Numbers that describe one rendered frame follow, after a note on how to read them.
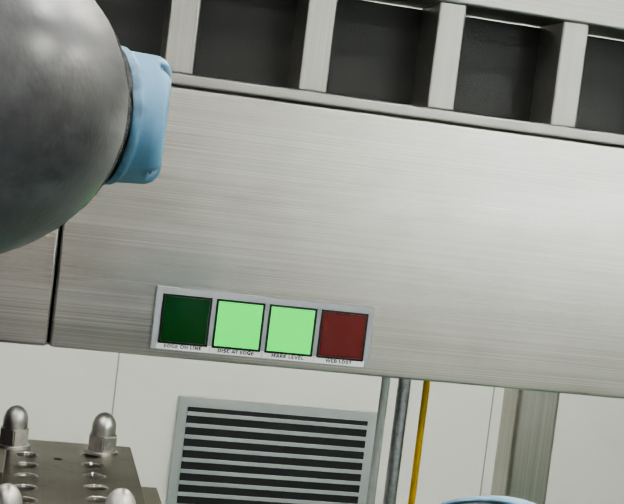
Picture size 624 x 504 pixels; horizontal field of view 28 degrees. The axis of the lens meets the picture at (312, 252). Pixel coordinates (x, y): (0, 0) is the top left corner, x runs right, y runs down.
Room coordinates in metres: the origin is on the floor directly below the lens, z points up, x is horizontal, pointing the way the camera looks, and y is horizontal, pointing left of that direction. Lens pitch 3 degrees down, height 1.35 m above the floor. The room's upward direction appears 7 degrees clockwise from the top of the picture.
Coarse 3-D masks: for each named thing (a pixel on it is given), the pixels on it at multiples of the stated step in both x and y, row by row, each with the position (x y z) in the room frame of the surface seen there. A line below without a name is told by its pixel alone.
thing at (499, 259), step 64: (192, 128) 1.38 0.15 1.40; (256, 128) 1.40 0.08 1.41; (320, 128) 1.41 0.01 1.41; (384, 128) 1.43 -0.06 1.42; (448, 128) 1.45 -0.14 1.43; (128, 192) 1.37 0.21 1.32; (192, 192) 1.39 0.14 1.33; (256, 192) 1.40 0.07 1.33; (320, 192) 1.42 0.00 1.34; (384, 192) 1.43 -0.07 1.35; (448, 192) 1.45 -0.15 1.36; (512, 192) 1.46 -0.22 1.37; (576, 192) 1.48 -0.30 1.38; (0, 256) 1.34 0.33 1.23; (64, 256) 1.36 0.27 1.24; (128, 256) 1.37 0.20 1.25; (192, 256) 1.39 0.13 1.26; (256, 256) 1.40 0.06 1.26; (320, 256) 1.42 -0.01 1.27; (384, 256) 1.43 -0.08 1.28; (448, 256) 1.45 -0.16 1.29; (512, 256) 1.47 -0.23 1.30; (576, 256) 1.48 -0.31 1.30; (0, 320) 1.35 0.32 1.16; (64, 320) 1.36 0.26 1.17; (128, 320) 1.37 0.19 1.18; (384, 320) 1.44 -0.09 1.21; (448, 320) 1.45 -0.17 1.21; (512, 320) 1.47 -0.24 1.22; (576, 320) 1.49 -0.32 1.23; (512, 384) 1.47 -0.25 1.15; (576, 384) 1.49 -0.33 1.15
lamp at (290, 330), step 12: (276, 312) 1.40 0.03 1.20; (288, 312) 1.40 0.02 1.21; (300, 312) 1.41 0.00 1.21; (312, 312) 1.41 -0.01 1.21; (276, 324) 1.40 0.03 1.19; (288, 324) 1.40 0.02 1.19; (300, 324) 1.41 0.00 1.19; (312, 324) 1.41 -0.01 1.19; (276, 336) 1.40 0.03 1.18; (288, 336) 1.41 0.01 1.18; (300, 336) 1.41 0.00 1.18; (276, 348) 1.40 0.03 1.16; (288, 348) 1.41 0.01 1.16; (300, 348) 1.41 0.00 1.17
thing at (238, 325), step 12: (228, 312) 1.39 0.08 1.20; (240, 312) 1.39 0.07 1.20; (252, 312) 1.40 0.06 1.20; (216, 324) 1.39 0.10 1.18; (228, 324) 1.39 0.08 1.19; (240, 324) 1.39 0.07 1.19; (252, 324) 1.40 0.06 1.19; (216, 336) 1.39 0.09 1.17; (228, 336) 1.39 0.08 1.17; (240, 336) 1.39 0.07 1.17; (252, 336) 1.40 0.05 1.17; (252, 348) 1.40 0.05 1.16
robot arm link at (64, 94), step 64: (0, 0) 0.31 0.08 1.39; (64, 0) 0.34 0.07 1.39; (0, 64) 0.30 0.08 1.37; (64, 64) 0.33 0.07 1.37; (128, 64) 0.69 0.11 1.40; (0, 128) 0.31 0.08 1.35; (64, 128) 0.33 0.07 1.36; (128, 128) 0.67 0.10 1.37; (0, 192) 0.32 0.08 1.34; (64, 192) 0.35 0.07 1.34
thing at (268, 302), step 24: (168, 288) 1.38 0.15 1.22; (216, 312) 1.39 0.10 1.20; (264, 312) 1.40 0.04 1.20; (336, 312) 1.42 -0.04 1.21; (360, 312) 1.42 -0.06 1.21; (264, 336) 1.40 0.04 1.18; (312, 336) 1.41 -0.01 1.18; (288, 360) 1.41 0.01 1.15; (312, 360) 1.41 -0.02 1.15; (336, 360) 1.42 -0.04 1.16; (360, 360) 1.42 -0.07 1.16
